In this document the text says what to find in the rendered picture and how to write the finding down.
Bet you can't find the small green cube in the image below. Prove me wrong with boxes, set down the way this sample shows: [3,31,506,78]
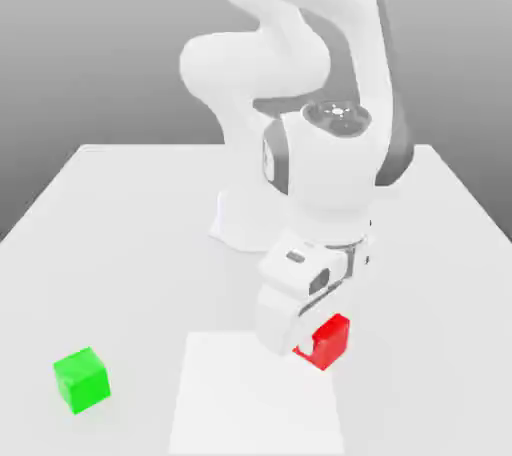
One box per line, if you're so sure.
[52,346,112,416]

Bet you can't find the small red cube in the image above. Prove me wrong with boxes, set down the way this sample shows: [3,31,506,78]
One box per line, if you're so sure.
[292,312,351,372]

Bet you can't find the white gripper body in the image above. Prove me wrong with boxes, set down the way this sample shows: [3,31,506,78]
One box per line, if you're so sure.
[254,280,350,358]

